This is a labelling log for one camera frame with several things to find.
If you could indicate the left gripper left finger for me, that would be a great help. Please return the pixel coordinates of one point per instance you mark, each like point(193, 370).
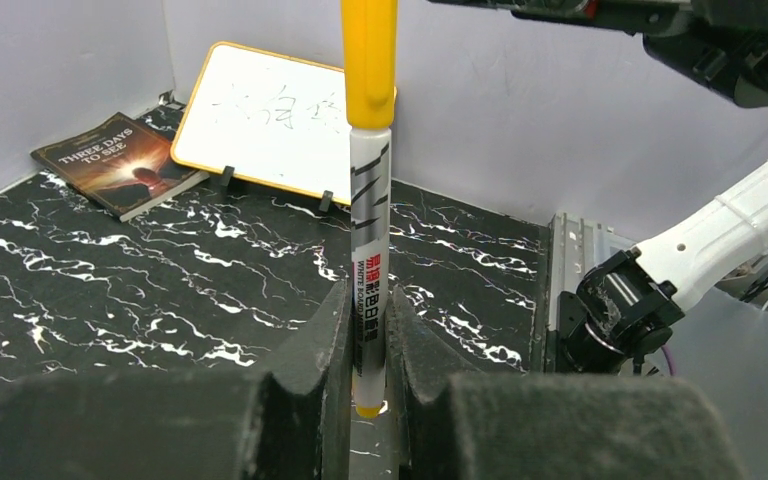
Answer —
point(286, 417)

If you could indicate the orange pen cap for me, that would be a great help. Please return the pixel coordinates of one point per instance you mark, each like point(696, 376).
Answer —
point(369, 32)

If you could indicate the white board wooden frame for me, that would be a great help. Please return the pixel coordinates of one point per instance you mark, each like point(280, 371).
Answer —
point(290, 124)

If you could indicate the orange white pen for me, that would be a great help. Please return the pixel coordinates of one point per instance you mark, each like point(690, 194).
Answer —
point(369, 265)

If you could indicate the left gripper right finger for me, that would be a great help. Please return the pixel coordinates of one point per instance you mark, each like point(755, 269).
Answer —
point(454, 421)

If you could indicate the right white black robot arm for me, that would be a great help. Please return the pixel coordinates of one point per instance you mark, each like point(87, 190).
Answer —
point(535, 115)

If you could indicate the aluminium frame rail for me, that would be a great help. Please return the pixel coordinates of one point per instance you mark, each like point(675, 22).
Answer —
point(577, 246)

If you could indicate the brown book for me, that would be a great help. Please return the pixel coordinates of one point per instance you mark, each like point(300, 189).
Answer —
point(123, 164)

